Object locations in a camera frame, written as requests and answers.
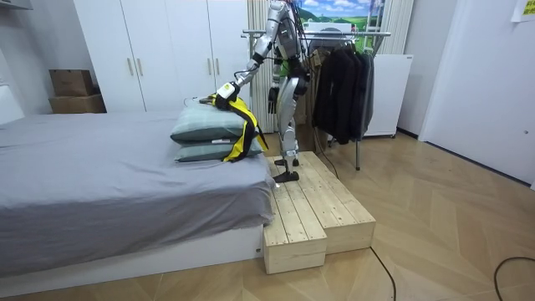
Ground landscape wall poster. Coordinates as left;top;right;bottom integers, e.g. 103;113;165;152
297;0;386;54

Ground white wardrobe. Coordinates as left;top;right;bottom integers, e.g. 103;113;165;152
73;0;252;113

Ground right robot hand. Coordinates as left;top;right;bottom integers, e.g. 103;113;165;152
267;86;280;115

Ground white washing machine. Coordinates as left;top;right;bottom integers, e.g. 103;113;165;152
306;22;353;43

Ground grey-green pillow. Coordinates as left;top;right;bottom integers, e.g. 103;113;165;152
174;139;264;163
170;102;252;145

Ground metal clothes rack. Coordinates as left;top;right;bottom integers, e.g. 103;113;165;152
241;28;392;171

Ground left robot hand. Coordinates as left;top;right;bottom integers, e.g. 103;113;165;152
213;82;242;110

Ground tan coat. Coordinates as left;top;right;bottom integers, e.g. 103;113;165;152
308;46;325;126

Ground yellow black sports shirt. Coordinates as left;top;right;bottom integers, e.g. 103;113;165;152
207;94;269;163

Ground wooden slat platform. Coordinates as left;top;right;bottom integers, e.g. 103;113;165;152
262;156;329;275
267;150;377;255

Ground robot body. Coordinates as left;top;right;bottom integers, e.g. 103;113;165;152
271;0;313;83

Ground black floor cable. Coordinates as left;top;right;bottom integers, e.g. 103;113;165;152
492;256;535;301
369;246;398;301
311;120;340;180

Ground robot legs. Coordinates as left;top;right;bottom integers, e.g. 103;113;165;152
273;74;313;184

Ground black jacket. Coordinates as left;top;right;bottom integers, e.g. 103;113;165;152
312;45;365;145

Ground white door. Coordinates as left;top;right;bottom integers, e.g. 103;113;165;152
418;0;535;187

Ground brown cardboard box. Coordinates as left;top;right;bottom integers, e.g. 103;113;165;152
48;69;95;98
48;94;107;115

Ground white vertical blind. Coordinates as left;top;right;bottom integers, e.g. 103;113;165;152
246;0;280;134

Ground yellow wall notice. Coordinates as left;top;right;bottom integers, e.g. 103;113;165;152
511;0;535;23

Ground grey coat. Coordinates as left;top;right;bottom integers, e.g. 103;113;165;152
358;51;376;137

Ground white panel cabinet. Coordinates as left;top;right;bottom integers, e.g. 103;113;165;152
362;54;415;139

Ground grey bed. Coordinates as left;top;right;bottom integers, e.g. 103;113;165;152
0;110;277;298

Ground cable bundle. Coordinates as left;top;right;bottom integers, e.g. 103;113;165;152
285;0;307;18

